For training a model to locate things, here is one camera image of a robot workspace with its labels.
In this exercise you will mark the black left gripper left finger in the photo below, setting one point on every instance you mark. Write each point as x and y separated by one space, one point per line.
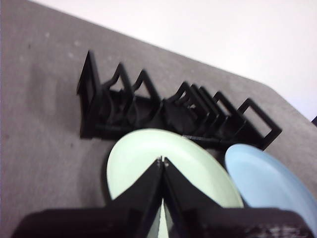
99 223

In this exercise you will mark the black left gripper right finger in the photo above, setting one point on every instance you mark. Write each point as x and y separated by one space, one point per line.
223 223

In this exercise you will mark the light blue plate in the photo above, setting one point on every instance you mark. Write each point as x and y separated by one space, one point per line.
257 178

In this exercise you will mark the green plate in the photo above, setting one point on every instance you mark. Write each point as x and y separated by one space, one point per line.
138 158

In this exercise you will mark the black plate rack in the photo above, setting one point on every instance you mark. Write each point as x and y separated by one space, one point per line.
99 121

